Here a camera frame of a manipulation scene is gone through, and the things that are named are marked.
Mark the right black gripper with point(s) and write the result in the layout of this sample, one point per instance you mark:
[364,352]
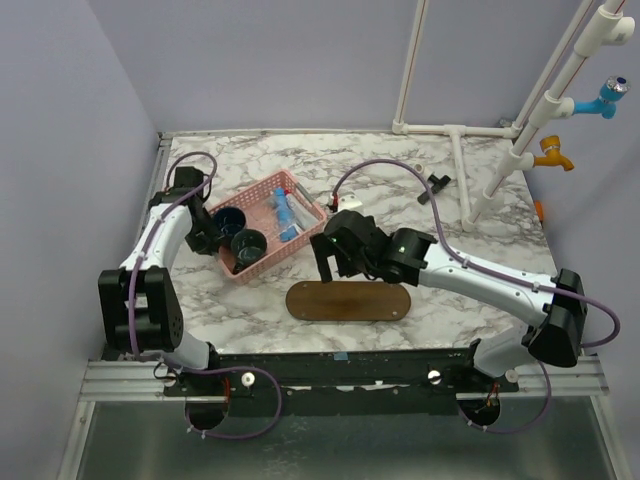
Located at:
[320,247]

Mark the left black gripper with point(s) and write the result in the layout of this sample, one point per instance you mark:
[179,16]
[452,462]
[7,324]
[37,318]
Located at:
[204,244]

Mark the dark blue mug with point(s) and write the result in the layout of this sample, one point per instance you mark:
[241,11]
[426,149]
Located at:
[229,221]

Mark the dark green mug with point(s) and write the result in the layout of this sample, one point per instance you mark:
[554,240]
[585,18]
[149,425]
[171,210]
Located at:
[248,247]

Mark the brown wooden oval tray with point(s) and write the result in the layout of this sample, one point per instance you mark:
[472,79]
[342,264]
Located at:
[347,301]

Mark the pink plastic basket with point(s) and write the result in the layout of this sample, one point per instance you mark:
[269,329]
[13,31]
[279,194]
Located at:
[256,201]

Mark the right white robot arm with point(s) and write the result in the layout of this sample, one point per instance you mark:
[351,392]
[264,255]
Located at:
[551,310]

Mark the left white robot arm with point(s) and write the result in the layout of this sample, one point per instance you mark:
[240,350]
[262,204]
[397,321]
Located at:
[140,308]

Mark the wrapped toothbrush packet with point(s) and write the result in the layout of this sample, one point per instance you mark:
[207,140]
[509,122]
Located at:
[305,216]

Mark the blue toothpaste tube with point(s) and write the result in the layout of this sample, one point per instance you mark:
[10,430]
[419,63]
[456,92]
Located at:
[285,216]

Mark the white pipe end cap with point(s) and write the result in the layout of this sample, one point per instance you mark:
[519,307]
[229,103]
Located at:
[423,170]

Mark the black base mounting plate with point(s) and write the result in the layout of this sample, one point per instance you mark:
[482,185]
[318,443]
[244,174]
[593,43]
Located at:
[340,384]

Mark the orange object at edge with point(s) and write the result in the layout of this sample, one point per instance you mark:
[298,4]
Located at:
[539,210]

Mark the yellow tap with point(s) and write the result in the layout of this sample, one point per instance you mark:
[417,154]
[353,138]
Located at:
[551,154]

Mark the blue tap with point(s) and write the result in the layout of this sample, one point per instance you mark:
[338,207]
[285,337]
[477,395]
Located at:
[605,105]

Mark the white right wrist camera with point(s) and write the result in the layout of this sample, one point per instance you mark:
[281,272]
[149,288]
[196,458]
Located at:
[346,202]

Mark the black valve handle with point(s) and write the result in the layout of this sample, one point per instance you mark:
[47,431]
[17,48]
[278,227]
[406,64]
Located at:
[436,184]

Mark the aluminium rail frame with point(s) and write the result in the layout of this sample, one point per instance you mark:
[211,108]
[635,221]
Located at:
[122,381]

